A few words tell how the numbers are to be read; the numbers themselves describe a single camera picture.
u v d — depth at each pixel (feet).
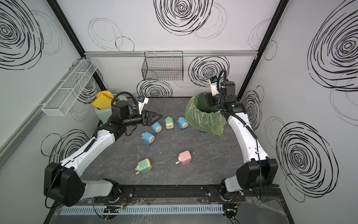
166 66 4.73
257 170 1.30
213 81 2.13
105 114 3.07
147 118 2.15
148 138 2.87
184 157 2.65
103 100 2.99
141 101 2.19
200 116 2.60
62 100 2.38
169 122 3.10
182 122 3.09
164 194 2.47
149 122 2.13
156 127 3.05
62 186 1.30
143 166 2.53
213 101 2.24
